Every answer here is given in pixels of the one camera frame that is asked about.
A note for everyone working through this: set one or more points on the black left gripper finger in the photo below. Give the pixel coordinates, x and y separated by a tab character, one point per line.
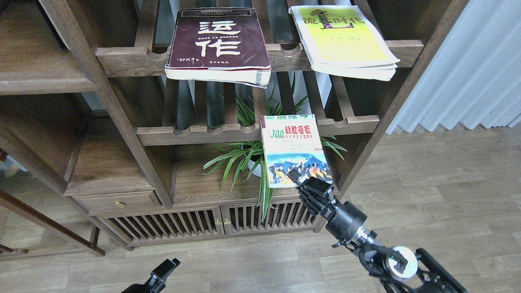
165	268

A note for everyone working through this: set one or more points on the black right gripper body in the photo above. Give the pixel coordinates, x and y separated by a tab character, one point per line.
344	221

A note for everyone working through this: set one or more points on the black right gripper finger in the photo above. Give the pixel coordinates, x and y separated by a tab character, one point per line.
297	178

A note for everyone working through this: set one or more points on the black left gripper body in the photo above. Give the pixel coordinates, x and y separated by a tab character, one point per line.
155	284

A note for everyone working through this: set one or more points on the colourful small paperback book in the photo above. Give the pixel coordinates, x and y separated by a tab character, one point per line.
293	142

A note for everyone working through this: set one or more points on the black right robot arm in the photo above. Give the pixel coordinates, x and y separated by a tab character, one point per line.
399	269

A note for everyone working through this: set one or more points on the white plant pot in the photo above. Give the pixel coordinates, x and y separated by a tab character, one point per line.
257	168

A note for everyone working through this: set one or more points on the green spider plant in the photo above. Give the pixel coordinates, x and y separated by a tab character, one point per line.
239	153

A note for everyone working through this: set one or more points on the brass drawer knob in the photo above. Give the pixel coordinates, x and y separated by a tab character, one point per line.
119	204

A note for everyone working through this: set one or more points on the dark wooden bookshelf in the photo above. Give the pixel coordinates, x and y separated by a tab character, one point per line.
84	108

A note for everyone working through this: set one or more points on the yellow cover book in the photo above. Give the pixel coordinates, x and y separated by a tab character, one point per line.
341	41

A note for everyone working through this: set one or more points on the maroon book white characters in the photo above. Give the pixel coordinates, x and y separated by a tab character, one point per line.
221	44

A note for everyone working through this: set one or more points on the white curtain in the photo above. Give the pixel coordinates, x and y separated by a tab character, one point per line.
475	77

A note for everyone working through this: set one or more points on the wooden side table frame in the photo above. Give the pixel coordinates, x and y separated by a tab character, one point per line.
26	231

